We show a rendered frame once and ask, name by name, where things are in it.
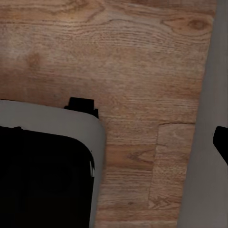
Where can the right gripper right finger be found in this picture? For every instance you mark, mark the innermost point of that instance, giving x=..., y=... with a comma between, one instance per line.
x=220, y=141

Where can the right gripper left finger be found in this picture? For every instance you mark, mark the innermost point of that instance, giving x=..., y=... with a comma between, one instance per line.
x=11, y=142

